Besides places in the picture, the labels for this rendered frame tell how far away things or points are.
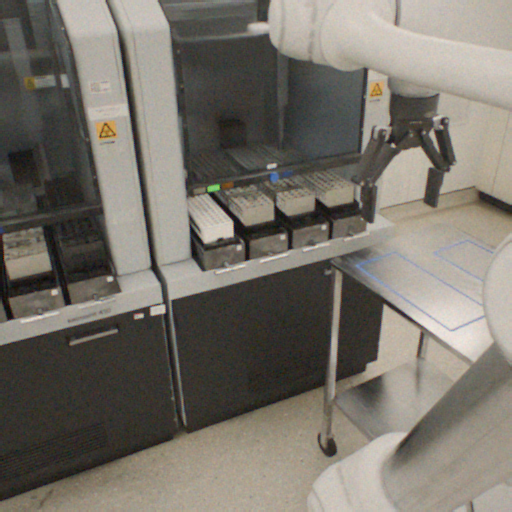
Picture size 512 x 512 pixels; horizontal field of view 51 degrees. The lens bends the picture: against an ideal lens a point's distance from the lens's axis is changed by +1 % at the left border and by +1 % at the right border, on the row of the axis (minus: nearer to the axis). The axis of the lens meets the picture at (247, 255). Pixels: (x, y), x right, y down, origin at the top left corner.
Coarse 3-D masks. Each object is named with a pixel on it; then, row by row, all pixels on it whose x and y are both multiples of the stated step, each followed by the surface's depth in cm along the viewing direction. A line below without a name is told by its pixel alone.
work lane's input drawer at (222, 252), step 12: (192, 228) 175; (192, 240) 172; (216, 240) 167; (228, 240) 167; (240, 240) 168; (204, 252) 163; (216, 252) 165; (228, 252) 167; (240, 252) 168; (204, 264) 166; (216, 264) 167; (228, 264) 167
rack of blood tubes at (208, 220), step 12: (192, 204) 180; (204, 204) 180; (216, 204) 178; (192, 216) 172; (204, 216) 171; (216, 216) 171; (204, 228) 164; (216, 228) 165; (228, 228) 167; (204, 240) 166
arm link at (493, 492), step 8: (496, 488) 79; (504, 488) 79; (480, 496) 79; (488, 496) 79; (496, 496) 79; (504, 496) 79; (472, 504) 79; (480, 504) 79; (488, 504) 79; (496, 504) 79; (504, 504) 79
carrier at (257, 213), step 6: (258, 204) 174; (264, 204) 174; (270, 204) 174; (246, 210) 171; (252, 210) 172; (258, 210) 173; (264, 210) 174; (270, 210) 175; (246, 216) 172; (252, 216) 173; (258, 216) 174; (264, 216) 175; (270, 216) 176; (246, 222) 173; (252, 222) 174; (258, 222) 175
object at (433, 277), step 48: (432, 240) 162; (480, 240) 161; (336, 288) 158; (384, 288) 141; (432, 288) 140; (480, 288) 140; (336, 336) 167; (432, 336) 125; (480, 336) 123; (384, 384) 186; (432, 384) 185; (384, 432) 168
